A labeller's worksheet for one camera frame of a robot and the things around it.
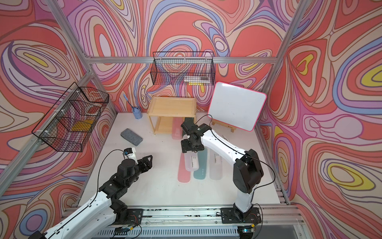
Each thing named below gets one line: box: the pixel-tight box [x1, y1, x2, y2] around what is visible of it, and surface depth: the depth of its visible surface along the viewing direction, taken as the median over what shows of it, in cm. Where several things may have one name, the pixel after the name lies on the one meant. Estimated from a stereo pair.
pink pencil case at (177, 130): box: [171, 117, 185, 140], surface depth 107 cm
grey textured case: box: [120, 128, 144, 147], surface depth 104 cm
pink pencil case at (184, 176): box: [177, 152, 191, 184], surface depth 88 cm
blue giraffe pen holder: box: [122, 93, 143, 120], surface depth 114 cm
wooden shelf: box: [147, 96, 197, 135], surface depth 98 cm
